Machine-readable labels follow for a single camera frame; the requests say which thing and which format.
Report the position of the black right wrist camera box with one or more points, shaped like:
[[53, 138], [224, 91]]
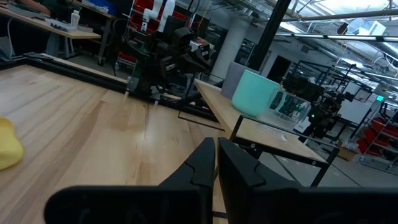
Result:
[[204, 52]]

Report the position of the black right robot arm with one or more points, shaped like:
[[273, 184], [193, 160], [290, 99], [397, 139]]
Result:
[[146, 62]]

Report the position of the wooden side table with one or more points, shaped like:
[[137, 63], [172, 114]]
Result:
[[224, 109]]

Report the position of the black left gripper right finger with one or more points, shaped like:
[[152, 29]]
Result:
[[239, 180]]

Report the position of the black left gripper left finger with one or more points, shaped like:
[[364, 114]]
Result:
[[202, 174]]

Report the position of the black rig pillar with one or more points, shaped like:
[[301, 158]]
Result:
[[270, 31]]

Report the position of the red parts bin rack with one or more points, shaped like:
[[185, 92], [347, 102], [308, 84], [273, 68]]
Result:
[[146, 3]]

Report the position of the teal ceramic mug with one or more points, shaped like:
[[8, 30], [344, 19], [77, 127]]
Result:
[[252, 93]]

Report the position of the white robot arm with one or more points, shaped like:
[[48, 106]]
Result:
[[168, 12]]

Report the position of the black table edge rail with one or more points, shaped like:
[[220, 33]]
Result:
[[77, 73]]

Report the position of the person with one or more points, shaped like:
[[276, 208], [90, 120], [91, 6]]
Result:
[[34, 6]]

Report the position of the yellow cloth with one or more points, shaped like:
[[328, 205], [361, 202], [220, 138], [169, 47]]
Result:
[[9, 146]]

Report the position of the white building column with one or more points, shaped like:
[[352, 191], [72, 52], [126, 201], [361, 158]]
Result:
[[230, 53]]

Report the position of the grey ceramic mug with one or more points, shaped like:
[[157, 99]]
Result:
[[231, 81]]

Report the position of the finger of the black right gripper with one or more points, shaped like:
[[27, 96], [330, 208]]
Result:
[[200, 64]]

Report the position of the white ceiling box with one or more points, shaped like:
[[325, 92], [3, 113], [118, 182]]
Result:
[[370, 28]]

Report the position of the white bottle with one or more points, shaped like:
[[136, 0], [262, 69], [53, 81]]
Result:
[[74, 20]]

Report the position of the red bin cart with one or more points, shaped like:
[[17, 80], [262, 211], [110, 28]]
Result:
[[379, 127]]

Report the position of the black background robot station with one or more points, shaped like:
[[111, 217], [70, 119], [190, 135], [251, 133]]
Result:
[[304, 88]]

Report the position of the cardboard box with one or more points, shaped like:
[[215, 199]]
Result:
[[346, 152]]

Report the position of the wooden desk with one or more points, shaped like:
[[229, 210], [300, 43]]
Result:
[[62, 31]]

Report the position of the clear plastic container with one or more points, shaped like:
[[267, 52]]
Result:
[[292, 109]]

